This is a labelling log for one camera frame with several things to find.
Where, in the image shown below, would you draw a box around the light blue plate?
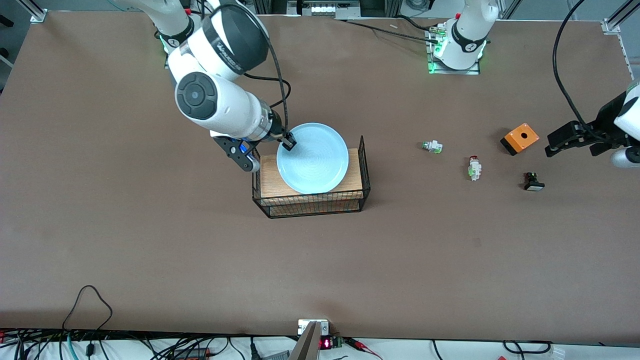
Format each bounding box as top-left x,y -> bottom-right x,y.
276,122 -> 350,195

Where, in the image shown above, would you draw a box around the orange button enclosure box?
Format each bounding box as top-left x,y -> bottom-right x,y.
500,123 -> 540,157

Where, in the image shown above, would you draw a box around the black push button white cap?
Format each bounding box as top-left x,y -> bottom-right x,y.
523,171 -> 546,192

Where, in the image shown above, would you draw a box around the wooden board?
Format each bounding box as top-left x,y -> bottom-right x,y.
260,148 -> 364,213

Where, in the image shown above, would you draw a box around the aluminium frame profile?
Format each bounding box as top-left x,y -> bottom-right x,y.
601,0 -> 640,36
20,0 -> 48,24

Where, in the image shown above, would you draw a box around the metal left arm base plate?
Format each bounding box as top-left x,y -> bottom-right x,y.
426,22 -> 482,76

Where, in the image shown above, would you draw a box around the black power adapter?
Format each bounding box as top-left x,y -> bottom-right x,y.
172,347 -> 211,359

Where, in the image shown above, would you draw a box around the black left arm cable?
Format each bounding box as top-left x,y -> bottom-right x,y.
552,0 -> 608,143

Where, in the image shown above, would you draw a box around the black looped cable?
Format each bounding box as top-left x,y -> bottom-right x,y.
62,285 -> 113,333

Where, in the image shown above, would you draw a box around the black cable across table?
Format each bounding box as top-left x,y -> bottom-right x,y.
335,17 -> 441,43

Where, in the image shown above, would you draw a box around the red clip leads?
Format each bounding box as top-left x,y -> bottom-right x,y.
345,337 -> 383,360

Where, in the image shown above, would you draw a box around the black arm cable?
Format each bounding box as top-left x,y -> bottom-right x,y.
215,2 -> 292,138
552,0 -> 608,143

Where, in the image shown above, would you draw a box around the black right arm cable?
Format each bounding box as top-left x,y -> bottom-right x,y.
215,2 -> 292,138

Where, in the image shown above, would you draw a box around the black equipment rack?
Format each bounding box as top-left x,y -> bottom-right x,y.
252,0 -> 401,18

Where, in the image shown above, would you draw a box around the black wire basket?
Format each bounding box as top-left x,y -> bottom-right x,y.
251,135 -> 372,219

